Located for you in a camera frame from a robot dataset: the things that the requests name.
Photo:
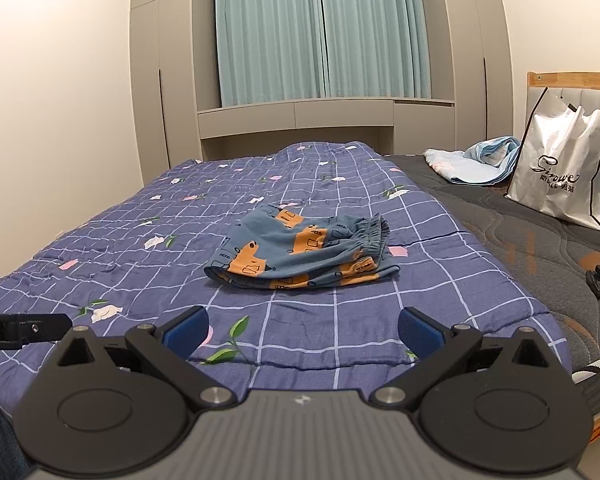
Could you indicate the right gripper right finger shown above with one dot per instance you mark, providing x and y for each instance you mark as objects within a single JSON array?
[{"x": 498, "y": 405}]

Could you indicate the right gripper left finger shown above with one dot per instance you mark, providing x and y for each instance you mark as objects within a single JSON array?
[{"x": 107, "y": 407}]

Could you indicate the blue orange patterned pants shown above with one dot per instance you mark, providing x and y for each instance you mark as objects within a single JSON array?
[{"x": 274, "y": 248}]

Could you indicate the dark grey quilted mattress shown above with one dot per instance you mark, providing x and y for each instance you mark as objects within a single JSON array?
[{"x": 547, "y": 256}]

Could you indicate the light blue white blanket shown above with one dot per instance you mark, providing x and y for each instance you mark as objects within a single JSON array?
[{"x": 485, "y": 163}]

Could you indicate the white shopping bag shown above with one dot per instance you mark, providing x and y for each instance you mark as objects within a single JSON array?
[{"x": 557, "y": 170}]

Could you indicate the wooden padded headboard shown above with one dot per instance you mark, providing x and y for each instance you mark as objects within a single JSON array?
[{"x": 576, "y": 88}]

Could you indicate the teal window curtain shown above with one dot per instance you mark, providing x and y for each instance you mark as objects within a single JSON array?
[{"x": 282, "y": 50}]

